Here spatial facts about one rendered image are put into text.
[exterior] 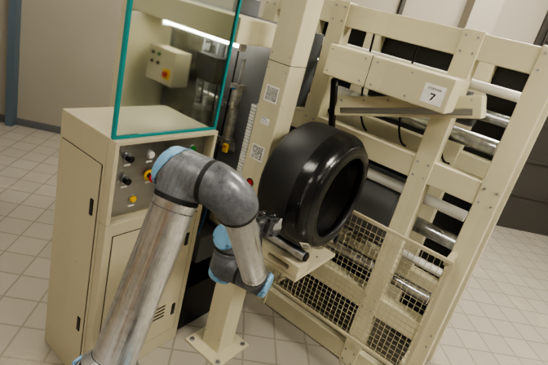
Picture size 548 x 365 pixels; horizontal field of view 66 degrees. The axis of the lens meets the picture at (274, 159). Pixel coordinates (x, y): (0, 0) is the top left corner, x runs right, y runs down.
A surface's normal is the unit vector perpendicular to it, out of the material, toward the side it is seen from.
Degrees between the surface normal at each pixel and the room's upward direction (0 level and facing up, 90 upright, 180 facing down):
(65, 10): 90
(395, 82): 90
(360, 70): 90
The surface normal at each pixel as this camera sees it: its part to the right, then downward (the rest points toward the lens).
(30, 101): 0.05, 0.35
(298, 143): -0.22, -0.59
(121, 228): 0.77, 0.38
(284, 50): -0.59, 0.13
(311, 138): -0.07, -0.74
